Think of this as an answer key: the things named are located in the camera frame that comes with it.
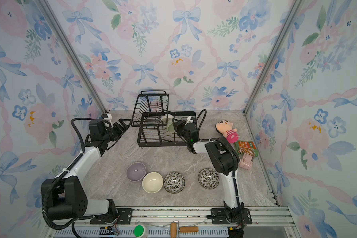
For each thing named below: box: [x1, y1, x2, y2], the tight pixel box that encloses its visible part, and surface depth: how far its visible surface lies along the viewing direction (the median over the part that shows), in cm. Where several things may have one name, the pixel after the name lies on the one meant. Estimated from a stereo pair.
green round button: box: [133, 224, 149, 238], surface depth 64 cm
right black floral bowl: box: [197, 168, 220, 190], surface depth 86 cm
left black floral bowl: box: [163, 172, 186, 194], surface depth 85 cm
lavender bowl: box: [125, 161, 147, 182], surface depth 87 cm
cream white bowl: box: [141, 171, 164, 194], surface depth 84 cm
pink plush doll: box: [215, 119, 240, 144], surface depth 104 cm
